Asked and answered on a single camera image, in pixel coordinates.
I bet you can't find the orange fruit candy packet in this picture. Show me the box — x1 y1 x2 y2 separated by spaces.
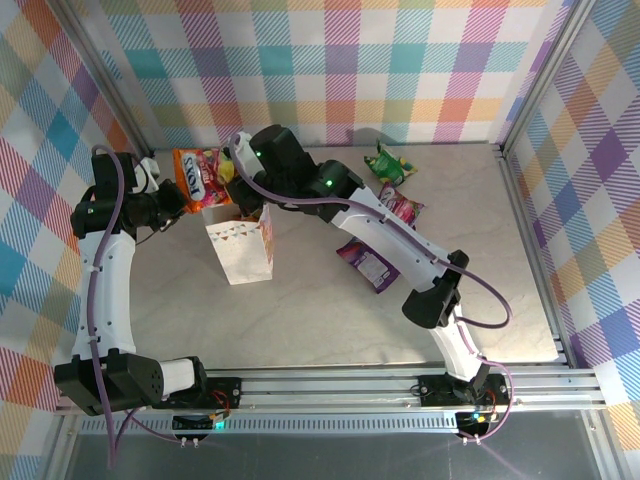
172 147 236 215

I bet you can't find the green snack packet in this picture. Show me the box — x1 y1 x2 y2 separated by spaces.
363 141 419 187

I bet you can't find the animal print paper bag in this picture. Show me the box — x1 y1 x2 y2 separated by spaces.
201 202 275 287

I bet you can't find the pink snack packet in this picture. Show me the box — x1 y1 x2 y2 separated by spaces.
378 182 427 226

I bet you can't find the purple snack packet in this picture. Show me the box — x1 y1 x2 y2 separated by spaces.
335 238 401 295

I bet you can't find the left controller board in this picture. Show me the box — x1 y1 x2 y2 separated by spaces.
171 413 225 434

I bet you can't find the controller board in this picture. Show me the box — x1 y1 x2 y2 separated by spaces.
171 413 225 434
455 409 496 437

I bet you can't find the perforated metal strip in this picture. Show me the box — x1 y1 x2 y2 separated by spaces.
79 417 461 435

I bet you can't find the right controller board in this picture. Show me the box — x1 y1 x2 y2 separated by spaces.
455 409 496 437

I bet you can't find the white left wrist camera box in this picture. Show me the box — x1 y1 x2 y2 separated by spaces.
133 157 162 194

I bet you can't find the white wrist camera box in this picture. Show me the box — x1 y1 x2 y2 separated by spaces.
225 131 256 174
133 157 162 194

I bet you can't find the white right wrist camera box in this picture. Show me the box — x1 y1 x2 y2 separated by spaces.
225 131 256 174

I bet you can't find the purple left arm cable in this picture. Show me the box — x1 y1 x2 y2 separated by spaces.
88 144 181 471

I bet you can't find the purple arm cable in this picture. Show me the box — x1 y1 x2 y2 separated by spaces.
227 134 515 444
88 144 181 471

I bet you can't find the aluminium frame post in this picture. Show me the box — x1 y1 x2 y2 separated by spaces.
47 0 156 159
497 0 604 156

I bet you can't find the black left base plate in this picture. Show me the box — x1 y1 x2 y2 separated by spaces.
152 377 244 411

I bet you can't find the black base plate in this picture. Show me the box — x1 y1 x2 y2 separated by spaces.
152 377 244 411
417 373 511 407

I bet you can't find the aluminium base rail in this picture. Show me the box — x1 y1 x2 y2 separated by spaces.
54 367 609 416

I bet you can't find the aluminium side rail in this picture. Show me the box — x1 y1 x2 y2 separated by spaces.
498 143 599 371

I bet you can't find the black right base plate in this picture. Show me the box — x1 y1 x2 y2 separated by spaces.
417 373 511 407

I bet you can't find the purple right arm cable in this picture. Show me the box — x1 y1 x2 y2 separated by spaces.
227 134 515 444

